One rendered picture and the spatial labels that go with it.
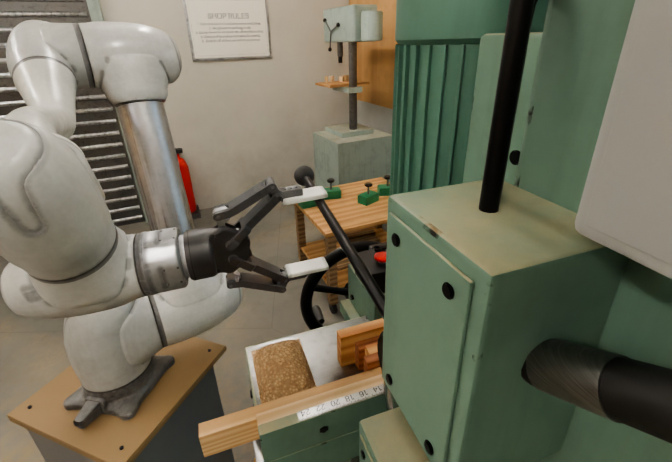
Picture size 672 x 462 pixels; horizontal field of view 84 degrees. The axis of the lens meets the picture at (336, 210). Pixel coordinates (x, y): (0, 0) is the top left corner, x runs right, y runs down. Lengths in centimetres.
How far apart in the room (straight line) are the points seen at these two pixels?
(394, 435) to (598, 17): 32
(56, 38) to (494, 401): 94
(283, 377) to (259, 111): 301
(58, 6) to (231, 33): 112
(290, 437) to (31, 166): 41
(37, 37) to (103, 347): 64
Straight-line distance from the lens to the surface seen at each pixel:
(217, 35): 335
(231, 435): 57
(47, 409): 119
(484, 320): 17
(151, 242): 56
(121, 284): 56
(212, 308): 100
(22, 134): 44
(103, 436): 106
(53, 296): 56
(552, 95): 23
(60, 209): 44
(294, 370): 62
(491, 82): 33
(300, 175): 63
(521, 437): 26
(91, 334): 96
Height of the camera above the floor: 138
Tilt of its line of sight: 25 degrees down
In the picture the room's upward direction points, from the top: 2 degrees counter-clockwise
